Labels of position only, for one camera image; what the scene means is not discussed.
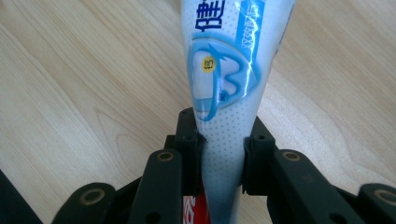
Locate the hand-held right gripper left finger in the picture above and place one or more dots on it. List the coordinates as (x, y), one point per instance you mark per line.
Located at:
(187, 149)

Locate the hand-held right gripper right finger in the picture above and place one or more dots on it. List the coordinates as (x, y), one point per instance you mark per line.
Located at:
(258, 155)

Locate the white and blue toothpaste tube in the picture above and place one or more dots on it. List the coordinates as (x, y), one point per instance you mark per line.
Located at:
(227, 77)

